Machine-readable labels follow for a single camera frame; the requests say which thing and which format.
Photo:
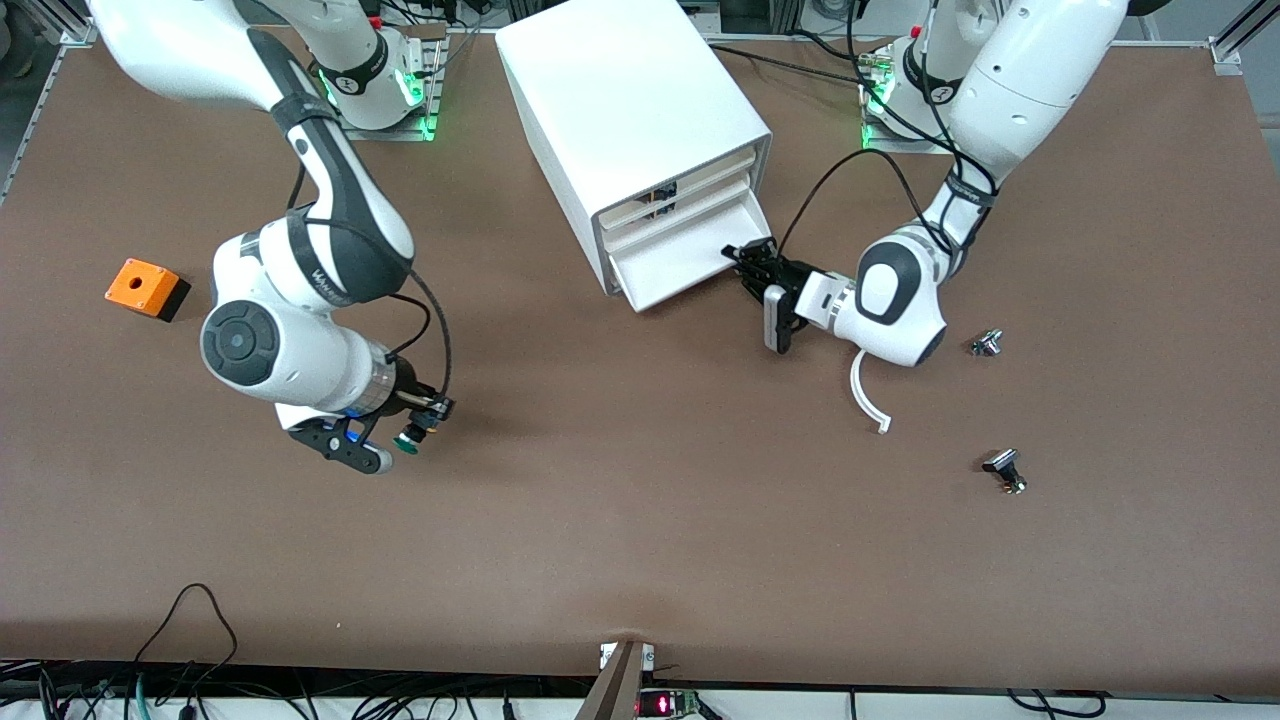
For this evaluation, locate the aluminium corner bracket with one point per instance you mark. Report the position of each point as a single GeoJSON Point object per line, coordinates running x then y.
{"type": "Point", "coordinates": [1225, 55]}

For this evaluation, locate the black silver knob part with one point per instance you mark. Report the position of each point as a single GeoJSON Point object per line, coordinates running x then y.
{"type": "Point", "coordinates": [1004, 468]}

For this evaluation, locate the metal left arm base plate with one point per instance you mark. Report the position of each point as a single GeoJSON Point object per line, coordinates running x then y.
{"type": "Point", "coordinates": [880, 140]}

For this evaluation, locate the white curved plastic arc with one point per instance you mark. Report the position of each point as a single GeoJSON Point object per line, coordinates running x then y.
{"type": "Point", "coordinates": [860, 395]}

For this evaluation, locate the small black yellow component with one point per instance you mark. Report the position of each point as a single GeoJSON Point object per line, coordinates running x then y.
{"type": "Point", "coordinates": [662, 195]}

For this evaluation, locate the grey camera mount beam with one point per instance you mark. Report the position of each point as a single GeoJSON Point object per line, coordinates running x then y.
{"type": "Point", "coordinates": [615, 690]}

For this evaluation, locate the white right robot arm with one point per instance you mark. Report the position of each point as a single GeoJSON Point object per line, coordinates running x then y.
{"type": "Point", "coordinates": [300, 350]}

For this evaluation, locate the small red LED device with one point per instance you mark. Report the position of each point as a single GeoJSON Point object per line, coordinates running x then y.
{"type": "Point", "coordinates": [665, 704]}

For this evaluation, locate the small silver metal part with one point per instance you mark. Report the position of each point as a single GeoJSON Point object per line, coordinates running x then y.
{"type": "Point", "coordinates": [987, 343]}

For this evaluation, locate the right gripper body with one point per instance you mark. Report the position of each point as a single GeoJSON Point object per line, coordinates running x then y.
{"type": "Point", "coordinates": [405, 384]}

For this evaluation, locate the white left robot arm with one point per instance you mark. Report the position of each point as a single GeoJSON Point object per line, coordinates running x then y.
{"type": "Point", "coordinates": [1030, 80]}

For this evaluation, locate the aluminium frame profile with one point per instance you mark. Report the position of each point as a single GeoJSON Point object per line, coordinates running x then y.
{"type": "Point", "coordinates": [75, 35]}

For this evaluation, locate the green push button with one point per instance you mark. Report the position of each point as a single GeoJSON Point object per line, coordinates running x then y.
{"type": "Point", "coordinates": [407, 441]}

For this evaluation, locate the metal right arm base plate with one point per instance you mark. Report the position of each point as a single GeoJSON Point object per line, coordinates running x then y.
{"type": "Point", "coordinates": [432, 110]}

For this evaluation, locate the orange button box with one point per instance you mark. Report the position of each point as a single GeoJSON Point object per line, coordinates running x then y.
{"type": "Point", "coordinates": [140, 285]}

